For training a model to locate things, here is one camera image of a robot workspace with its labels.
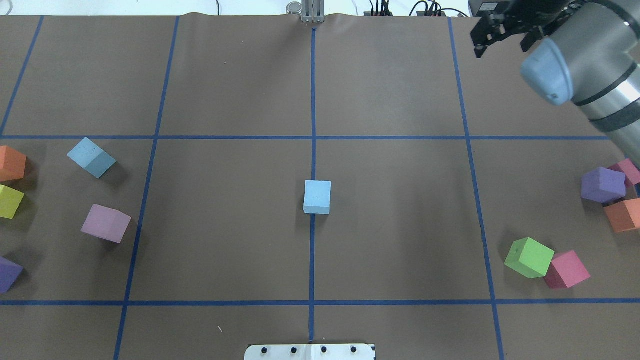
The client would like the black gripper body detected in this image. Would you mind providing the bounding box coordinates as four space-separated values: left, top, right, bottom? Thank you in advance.
469 0 586 59

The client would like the purple foam block right side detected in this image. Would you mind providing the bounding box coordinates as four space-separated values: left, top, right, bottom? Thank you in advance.
580 167 627 204

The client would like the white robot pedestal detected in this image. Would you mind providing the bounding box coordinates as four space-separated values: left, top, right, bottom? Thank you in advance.
244 343 377 360

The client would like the purple foam block left side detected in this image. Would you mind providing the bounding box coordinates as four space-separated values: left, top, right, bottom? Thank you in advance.
0 257 25 294

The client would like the purple foam block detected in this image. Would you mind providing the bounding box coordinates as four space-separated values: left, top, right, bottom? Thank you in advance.
580 167 627 204
0 257 25 294

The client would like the orange foam block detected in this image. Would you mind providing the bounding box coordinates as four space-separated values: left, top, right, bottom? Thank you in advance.
603 198 640 234
0 145 27 182

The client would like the orange foam block right side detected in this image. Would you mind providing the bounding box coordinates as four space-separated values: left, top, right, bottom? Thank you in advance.
603 198 640 234

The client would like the magenta foam block beside green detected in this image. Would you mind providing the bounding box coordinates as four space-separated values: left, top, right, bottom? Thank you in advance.
544 250 591 290

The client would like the orange foam block left side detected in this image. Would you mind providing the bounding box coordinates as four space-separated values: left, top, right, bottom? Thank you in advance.
0 145 27 182

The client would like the yellow foam block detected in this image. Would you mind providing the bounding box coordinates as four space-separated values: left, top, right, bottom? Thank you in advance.
0 184 25 220

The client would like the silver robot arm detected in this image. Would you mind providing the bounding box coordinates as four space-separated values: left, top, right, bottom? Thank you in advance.
468 0 640 166

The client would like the black power strip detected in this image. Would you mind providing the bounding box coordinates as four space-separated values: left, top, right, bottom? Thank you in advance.
362 0 467 18

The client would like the aluminium frame post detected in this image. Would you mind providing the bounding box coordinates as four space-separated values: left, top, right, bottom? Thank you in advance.
300 0 326 24

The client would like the pink foam block near tray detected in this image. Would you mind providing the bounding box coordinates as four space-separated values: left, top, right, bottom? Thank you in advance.
608 158 640 188

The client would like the small metal cylinder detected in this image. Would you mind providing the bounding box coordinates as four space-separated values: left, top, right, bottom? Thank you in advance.
285 1 303 15

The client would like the light blue foam block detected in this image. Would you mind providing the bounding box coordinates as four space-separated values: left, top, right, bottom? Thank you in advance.
67 137 117 179
302 180 332 215

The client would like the lilac pink foam block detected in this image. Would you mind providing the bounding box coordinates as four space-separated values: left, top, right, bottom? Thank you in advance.
80 203 131 244

